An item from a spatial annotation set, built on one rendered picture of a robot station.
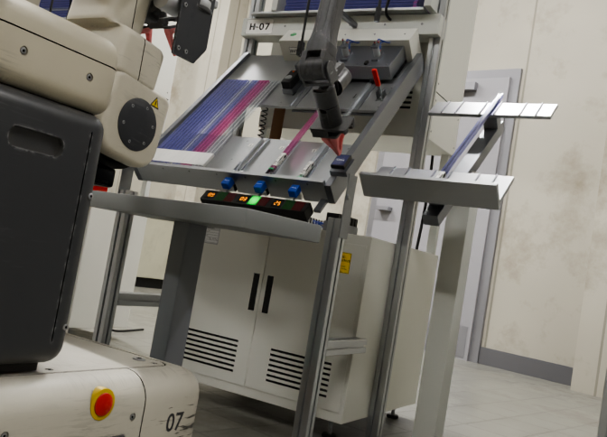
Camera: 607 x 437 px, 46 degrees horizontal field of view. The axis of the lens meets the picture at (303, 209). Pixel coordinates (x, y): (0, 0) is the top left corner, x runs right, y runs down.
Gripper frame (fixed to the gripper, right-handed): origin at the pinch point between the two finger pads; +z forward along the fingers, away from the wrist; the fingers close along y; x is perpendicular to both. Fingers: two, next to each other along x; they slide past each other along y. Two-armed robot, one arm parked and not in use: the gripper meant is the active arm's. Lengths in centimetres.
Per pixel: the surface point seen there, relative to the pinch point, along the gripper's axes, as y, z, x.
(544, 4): 29, 134, -374
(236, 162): 35.4, 7.5, -0.4
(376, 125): 0.2, 7.5, -23.6
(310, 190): 7.3, 8.5, 7.1
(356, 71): 15.6, 3.4, -46.8
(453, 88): -1, 33, -87
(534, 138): 22, 201, -298
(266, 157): 26.8, 7.4, -4.1
